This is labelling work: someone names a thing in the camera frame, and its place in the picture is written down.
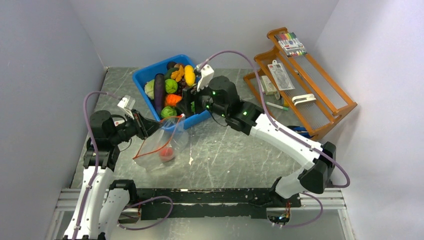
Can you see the dark toy grapes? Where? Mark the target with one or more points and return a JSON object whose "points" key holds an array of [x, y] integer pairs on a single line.
{"points": [[180, 86]]}

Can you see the packaged item on shelf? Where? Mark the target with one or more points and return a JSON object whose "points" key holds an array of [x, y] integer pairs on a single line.
{"points": [[280, 76]]}

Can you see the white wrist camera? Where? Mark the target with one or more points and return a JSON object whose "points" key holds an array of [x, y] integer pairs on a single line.
{"points": [[206, 74], [126, 104]]}

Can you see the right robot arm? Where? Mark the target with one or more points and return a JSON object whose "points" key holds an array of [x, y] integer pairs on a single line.
{"points": [[220, 97]]}

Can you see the clear zip top bag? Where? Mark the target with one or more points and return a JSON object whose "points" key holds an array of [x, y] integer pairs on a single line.
{"points": [[172, 134]]}

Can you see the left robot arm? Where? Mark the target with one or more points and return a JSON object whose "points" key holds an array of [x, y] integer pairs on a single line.
{"points": [[101, 199]]}

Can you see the coloured marker pen pack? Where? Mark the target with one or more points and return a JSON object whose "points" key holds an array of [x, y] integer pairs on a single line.
{"points": [[290, 44]]}

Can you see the purple toy eggplant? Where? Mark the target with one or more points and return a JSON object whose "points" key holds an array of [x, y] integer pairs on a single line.
{"points": [[159, 92]]}

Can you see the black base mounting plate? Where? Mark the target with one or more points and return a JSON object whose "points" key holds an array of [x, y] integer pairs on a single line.
{"points": [[212, 202]]}

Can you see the green capped marker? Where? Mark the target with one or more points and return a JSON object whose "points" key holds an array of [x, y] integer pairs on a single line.
{"points": [[277, 106]]}

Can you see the green toy cabbage front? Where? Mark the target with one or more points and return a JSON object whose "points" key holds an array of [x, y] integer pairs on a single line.
{"points": [[168, 111]]}

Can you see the white box on shelf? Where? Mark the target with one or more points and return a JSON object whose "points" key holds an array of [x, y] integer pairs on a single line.
{"points": [[268, 87]]}

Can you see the red toy peach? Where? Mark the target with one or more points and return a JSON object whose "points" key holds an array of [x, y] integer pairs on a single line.
{"points": [[166, 154]]}

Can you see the blue plastic bin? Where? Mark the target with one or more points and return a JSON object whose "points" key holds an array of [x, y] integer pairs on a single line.
{"points": [[146, 74]]}

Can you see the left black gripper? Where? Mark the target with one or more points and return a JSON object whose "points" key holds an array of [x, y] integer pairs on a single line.
{"points": [[143, 127]]}

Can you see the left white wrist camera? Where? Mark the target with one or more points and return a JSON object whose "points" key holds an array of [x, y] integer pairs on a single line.
{"points": [[126, 104]]}

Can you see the green toy ball vegetable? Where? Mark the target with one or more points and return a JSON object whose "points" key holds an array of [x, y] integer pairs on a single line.
{"points": [[171, 86]]}

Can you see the orange toy pumpkin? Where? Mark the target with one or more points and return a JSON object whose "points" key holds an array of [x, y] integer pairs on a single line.
{"points": [[172, 100]]}

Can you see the blue stapler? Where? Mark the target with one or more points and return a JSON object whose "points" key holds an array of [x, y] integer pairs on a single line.
{"points": [[300, 130]]}

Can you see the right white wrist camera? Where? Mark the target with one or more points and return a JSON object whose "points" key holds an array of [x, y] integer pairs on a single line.
{"points": [[206, 74]]}

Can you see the wooden rack shelf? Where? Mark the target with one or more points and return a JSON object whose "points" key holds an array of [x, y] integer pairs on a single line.
{"points": [[308, 77]]}

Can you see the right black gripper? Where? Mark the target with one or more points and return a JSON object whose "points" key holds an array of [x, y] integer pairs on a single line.
{"points": [[189, 96]]}

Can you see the white stapler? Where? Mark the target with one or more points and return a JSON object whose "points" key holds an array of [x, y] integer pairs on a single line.
{"points": [[303, 99]]}

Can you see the yellow toy mango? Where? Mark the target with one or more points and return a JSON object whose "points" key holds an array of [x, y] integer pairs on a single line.
{"points": [[189, 75]]}

